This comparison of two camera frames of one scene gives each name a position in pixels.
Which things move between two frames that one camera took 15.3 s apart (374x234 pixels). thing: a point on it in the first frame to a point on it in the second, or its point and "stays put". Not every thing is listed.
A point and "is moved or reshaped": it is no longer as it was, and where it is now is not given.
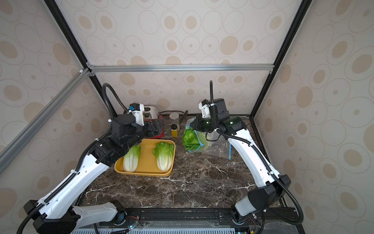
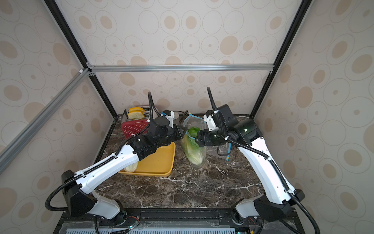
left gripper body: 144,130 to 172,134
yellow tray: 147,165 stays put
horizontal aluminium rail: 117,68 stays put
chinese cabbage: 190,139 is moved or reshaped
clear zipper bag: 210,142 is moved or reshaped
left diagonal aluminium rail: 9,154 stays put
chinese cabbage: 163,152 to 193,131
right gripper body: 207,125 to 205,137
